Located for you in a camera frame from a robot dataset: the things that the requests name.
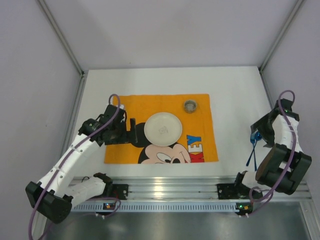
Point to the slotted grey cable duct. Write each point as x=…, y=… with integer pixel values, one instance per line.
x=163, y=207

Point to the blue spoon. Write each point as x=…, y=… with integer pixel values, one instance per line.
x=250, y=156

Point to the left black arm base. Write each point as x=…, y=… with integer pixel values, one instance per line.
x=120, y=191

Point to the white round plate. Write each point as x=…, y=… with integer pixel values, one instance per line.
x=163, y=129

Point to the orange Mickey placemat cloth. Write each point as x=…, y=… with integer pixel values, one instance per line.
x=196, y=144

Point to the blue fork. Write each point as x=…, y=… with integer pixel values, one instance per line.
x=254, y=155

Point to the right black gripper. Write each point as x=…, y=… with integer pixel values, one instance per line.
x=261, y=128

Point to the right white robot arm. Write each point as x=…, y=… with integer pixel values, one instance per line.
x=274, y=163

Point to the aluminium mounting rail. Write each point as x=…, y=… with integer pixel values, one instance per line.
x=173, y=188

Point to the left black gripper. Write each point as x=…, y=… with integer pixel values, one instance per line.
x=127, y=132

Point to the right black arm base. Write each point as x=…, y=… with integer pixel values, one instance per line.
x=232, y=191

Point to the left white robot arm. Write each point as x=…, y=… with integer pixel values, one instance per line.
x=52, y=195

